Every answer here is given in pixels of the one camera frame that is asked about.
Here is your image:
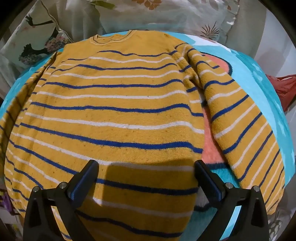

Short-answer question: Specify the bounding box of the red cloth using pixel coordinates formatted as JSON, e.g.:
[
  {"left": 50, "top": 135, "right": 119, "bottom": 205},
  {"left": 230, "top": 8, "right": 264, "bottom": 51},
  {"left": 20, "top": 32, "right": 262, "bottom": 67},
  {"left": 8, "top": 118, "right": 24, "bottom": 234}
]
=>
[{"left": 265, "top": 74, "right": 296, "bottom": 112}]

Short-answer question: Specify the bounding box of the yellow striped sweater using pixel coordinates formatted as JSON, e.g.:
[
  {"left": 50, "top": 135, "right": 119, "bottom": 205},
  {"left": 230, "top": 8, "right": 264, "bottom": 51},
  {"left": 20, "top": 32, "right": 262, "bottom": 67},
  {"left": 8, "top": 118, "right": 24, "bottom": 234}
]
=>
[{"left": 0, "top": 30, "right": 285, "bottom": 241}]

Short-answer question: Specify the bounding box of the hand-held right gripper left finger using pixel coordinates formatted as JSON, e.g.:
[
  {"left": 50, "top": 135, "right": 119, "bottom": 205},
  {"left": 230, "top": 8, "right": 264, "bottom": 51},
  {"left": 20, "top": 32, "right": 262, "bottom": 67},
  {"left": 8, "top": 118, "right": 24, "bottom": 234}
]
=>
[{"left": 23, "top": 160, "right": 100, "bottom": 241}]

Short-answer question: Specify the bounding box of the leaf print pillow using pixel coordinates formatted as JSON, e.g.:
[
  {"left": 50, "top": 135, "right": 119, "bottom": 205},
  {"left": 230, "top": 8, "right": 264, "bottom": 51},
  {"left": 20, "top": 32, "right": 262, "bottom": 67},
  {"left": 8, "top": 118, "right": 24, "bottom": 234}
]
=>
[{"left": 91, "top": 0, "right": 242, "bottom": 43}]

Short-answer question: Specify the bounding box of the turquoise cartoon printed blanket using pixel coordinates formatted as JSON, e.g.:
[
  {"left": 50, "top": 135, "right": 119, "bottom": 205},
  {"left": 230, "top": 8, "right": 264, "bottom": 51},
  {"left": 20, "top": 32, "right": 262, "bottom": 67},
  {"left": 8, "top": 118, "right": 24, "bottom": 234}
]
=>
[{"left": 0, "top": 31, "right": 296, "bottom": 241}]

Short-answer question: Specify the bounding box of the floral bedsheet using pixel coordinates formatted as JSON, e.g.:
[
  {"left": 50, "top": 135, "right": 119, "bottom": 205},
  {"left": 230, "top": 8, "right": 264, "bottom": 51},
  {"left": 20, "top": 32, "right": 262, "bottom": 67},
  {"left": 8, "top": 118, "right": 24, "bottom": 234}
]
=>
[{"left": 0, "top": 188, "right": 288, "bottom": 234}]

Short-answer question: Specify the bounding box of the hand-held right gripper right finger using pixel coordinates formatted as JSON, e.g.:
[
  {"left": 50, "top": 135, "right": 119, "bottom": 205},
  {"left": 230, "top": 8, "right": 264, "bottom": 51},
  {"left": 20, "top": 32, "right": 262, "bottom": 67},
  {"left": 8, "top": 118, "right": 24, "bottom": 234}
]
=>
[{"left": 194, "top": 160, "right": 270, "bottom": 241}]

